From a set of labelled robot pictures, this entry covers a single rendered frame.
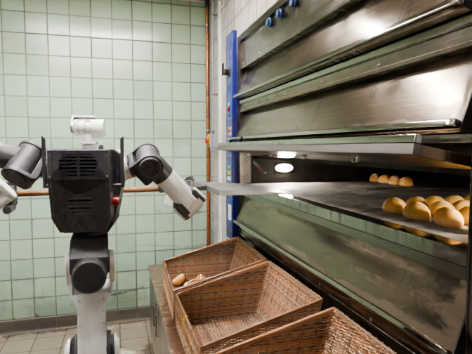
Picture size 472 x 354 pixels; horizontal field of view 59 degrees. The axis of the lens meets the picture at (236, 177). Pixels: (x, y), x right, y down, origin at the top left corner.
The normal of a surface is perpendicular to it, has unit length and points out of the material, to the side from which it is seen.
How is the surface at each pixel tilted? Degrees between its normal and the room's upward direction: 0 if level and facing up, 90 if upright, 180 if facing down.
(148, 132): 90
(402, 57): 90
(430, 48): 90
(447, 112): 70
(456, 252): 90
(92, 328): 80
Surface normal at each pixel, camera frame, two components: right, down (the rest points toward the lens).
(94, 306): 0.30, -0.11
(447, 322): -0.90, -0.32
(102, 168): 0.15, 0.07
